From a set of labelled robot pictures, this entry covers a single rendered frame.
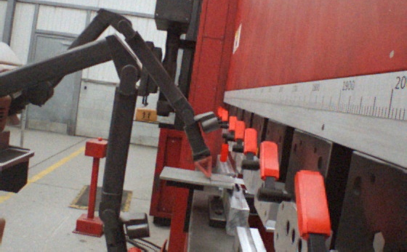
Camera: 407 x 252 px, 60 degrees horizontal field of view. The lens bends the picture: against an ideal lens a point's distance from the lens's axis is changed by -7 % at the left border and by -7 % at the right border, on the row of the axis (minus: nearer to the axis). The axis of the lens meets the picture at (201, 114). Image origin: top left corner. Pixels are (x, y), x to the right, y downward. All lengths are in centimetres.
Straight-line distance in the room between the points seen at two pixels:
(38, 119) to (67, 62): 788
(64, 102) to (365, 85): 834
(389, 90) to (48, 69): 78
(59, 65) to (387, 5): 75
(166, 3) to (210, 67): 53
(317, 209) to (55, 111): 841
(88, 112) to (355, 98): 821
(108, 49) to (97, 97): 752
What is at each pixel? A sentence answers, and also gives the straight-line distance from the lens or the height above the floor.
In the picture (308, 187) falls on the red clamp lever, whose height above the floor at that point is 125.
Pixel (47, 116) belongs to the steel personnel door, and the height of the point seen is 35.
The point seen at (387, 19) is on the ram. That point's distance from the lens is 31.
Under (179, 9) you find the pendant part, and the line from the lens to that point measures 247.
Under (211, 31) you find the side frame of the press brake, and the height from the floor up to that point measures 169.
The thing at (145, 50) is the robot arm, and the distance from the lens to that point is 131.
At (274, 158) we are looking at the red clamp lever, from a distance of 50.
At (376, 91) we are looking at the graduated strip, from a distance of 30.
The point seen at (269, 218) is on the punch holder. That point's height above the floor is 114.
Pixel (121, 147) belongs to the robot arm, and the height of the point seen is 115.
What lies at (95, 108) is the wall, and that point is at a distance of 841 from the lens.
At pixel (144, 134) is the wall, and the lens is 829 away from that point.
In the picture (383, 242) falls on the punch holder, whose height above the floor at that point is 123.
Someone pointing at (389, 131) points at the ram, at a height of 130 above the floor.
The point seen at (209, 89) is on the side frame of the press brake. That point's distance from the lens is 225.
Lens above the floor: 131
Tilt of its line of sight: 3 degrees down
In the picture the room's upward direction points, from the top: 8 degrees clockwise
